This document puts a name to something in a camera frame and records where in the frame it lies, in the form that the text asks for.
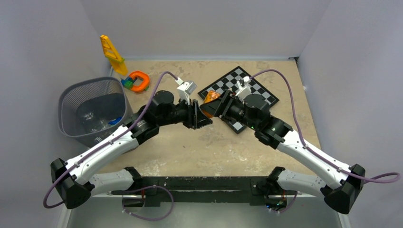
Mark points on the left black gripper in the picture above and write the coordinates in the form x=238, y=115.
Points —
x=195, y=118

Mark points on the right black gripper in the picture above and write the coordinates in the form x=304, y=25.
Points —
x=219, y=107

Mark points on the pepsi labelled clear bottle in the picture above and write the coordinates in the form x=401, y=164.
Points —
x=115, y=121

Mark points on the orange juice bottle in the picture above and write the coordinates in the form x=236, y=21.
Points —
x=211, y=96

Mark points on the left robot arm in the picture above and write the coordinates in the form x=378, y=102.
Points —
x=72, y=178

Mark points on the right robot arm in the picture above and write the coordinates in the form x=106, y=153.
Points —
x=338, y=183

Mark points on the grey mesh waste bin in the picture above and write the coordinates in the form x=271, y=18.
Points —
x=104, y=96

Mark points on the yellow toy ladder piece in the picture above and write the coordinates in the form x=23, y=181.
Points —
x=110, y=52

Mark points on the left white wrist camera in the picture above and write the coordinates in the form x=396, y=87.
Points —
x=185, y=89

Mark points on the orange ring toy with blocks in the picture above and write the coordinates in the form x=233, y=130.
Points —
x=137, y=82

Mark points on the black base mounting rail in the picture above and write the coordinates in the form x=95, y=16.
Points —
x=253, y=190

